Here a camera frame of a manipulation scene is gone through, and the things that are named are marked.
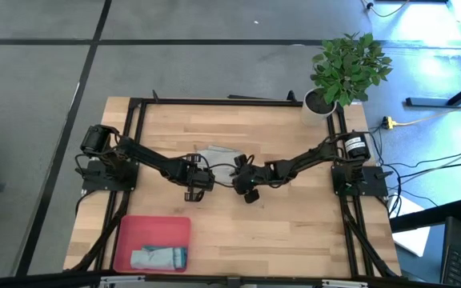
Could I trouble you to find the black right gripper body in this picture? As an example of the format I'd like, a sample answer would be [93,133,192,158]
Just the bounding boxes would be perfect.
[232,153,275,205]

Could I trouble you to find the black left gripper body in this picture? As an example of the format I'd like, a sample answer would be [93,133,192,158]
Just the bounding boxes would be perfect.
[181,153,216,203]

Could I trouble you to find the grey waffle-weave towel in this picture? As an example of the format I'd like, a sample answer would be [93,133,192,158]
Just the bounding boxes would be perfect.
[193,144,243,187]

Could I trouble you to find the light blue microfiber towel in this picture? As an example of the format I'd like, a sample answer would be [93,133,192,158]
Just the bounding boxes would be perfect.
[129,245,188,271]

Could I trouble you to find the pink plastic basket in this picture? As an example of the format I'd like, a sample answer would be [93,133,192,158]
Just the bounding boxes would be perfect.
[112,214,193,274]

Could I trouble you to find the green plant in white pot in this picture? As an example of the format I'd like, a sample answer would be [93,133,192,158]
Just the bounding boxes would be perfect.
[300,31,394,128]

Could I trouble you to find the white paper sheet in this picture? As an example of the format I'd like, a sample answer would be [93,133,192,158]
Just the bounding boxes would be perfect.
[387,194,432,258]

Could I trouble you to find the black desk foot bar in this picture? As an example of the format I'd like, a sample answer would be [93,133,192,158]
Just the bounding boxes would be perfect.
[389,198,461,234]

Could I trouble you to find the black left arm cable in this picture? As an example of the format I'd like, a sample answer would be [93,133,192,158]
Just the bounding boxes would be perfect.
[198,154,240,189]

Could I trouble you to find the black aluminium table frame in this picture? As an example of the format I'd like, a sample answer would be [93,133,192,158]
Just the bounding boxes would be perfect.
[64,90,402,279]

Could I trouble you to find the yellow extension cable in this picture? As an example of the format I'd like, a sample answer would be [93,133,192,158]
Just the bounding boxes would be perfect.
[381,98,461,130]

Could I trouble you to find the black floor cables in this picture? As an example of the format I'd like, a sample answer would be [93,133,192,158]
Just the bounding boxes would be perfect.
[368,126,461,219]

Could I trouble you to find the black frame crossbeam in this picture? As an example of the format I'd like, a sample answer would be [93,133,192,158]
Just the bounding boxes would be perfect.
[0,270,461,288]

